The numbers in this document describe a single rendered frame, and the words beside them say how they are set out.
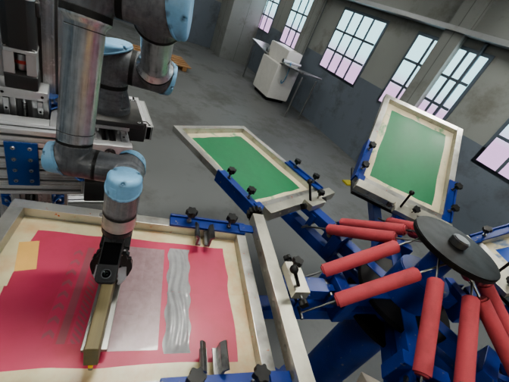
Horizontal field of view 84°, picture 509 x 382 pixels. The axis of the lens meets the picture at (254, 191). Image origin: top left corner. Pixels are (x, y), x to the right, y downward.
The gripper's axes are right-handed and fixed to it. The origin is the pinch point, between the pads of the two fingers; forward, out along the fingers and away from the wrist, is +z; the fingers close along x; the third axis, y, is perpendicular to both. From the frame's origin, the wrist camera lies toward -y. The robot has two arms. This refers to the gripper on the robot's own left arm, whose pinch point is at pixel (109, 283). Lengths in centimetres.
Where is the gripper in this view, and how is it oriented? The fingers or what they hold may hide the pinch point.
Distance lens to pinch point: 91.7
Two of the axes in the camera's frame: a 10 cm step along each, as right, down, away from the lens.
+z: -3.5, 7.9, 5.0
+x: -9.2, -1.7, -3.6
